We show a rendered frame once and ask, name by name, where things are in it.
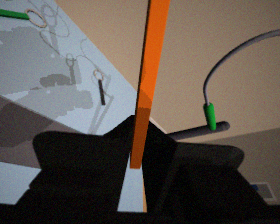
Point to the orange handle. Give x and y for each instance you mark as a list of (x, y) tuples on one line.
[(152, 46)]

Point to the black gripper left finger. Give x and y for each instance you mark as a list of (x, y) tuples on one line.
[(109, 152)]

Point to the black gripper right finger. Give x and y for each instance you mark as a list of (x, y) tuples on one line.
[(162, 156)]

